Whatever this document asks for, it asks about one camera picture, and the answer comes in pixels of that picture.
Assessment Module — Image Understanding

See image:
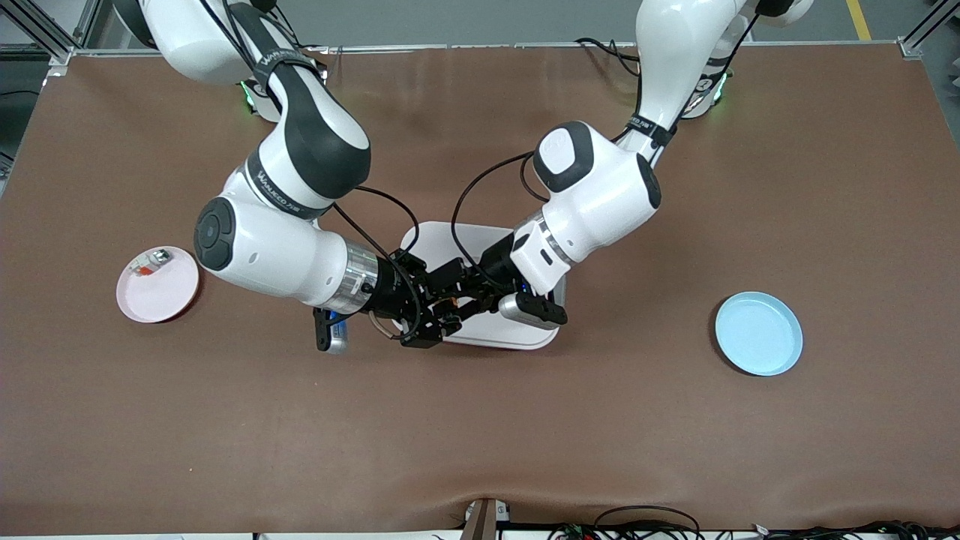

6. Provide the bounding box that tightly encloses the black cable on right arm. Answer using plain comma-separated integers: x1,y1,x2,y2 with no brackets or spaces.
330,186,422,340

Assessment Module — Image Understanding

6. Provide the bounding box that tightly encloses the light blue round plate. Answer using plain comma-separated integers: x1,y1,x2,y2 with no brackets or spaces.
714,292,804,377

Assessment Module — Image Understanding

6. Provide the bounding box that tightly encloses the black cable at arm base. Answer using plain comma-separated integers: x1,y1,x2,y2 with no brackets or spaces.
575,37,642,76

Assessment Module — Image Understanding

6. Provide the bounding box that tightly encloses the pink round plate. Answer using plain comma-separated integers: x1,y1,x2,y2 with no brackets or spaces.
116,246,201,324

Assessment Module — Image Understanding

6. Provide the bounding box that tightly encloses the black cable bundle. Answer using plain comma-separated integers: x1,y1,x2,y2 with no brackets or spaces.
547,506,960,540

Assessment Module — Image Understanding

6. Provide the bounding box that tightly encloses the aluminium frame post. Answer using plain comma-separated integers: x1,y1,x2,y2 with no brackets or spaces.
0,0,102,68
898,0,960,59

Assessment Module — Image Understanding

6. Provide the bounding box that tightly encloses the white switch with silver cap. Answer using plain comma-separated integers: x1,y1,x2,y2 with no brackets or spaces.
127,250,174,278

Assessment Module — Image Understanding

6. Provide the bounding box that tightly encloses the white lidded storage box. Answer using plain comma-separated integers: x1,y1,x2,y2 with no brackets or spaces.
390,220,567,351

